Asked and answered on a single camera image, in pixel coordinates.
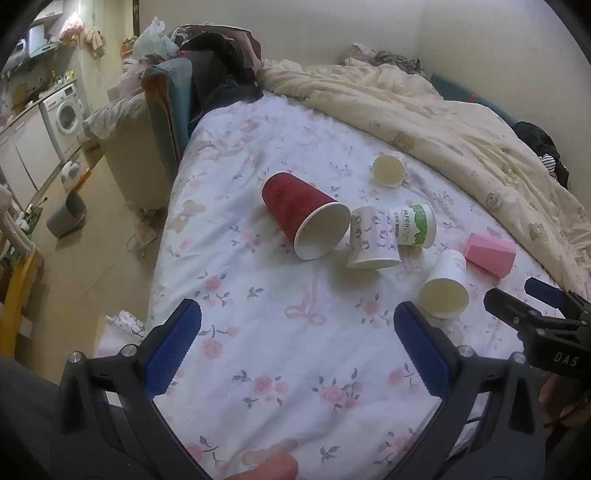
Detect yellow wooden chair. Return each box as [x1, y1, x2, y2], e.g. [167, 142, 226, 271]
[0, 231, 38, 358]

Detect person's right hand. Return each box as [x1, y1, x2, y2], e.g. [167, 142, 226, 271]
[539, 373, 591, 431]

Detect grey waste bin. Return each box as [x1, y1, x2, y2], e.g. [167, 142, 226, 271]
[45, 189, 88, 239]

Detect white round appliance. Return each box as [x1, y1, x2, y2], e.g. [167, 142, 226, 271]
[59, 159, 88, 191]

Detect white kitchen cabinet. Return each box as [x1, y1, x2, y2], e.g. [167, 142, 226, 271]
[0, 108, 63, 208]

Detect hanging pink clothes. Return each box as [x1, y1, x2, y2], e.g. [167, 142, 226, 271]
[60, 11, 106, 58]

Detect pale green plastic bag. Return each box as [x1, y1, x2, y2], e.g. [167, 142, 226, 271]
[132, 17, 178, 61]

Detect small cream paper cup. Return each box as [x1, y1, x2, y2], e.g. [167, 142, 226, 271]
[372, 150, 408, 188]

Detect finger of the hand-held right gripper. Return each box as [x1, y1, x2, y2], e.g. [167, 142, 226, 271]
[525, 277, 591, 319]
[483, 287, 583, 334]

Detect pink box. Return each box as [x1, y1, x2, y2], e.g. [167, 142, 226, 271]
[463, 232, 517, 279]

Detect white patterned paper cup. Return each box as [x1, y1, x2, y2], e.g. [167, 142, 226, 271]
[346, 206, 403, 270]

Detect green label paper cup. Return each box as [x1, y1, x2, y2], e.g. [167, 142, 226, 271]
[390, 203, 437, 247]

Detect black and striped garment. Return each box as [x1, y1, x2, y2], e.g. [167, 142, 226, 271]
[512, 121, 571, 188]

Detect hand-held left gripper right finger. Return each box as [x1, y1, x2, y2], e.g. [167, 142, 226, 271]
[393, 301, 544, 480]

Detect red ribbed paper cup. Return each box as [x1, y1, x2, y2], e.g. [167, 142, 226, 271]
[261, 172, 352, 260]

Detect kitchen range hood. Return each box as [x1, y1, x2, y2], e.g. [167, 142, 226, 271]
[11, 23, 61, 58]

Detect pile of dark clothes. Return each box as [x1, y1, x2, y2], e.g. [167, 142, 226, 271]
[178, 25, 266, 123]

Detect teal and orange cushion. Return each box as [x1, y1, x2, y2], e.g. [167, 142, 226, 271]
[141, 58, 195, 167]

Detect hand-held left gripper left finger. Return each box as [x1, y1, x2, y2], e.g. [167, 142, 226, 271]
[56, 298, 214, 480]

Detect person's bare leg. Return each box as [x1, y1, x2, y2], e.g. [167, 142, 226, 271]
[225, 452, 301, 480]

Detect beige padded bed frame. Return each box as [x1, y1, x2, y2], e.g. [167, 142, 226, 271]
[85, 90, 174, 210]

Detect cream bear print quilt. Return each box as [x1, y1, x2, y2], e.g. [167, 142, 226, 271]
[257, 59, 591, 298]

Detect white washing machine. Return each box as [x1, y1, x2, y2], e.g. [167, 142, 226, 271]
[38, 82, 86, 155]

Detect plain white paper cup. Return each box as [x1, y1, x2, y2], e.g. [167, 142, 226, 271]
[418, 249, 470, 319]

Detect teal pillow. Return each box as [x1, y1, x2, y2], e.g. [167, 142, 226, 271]
[429, 73, 520, 126]

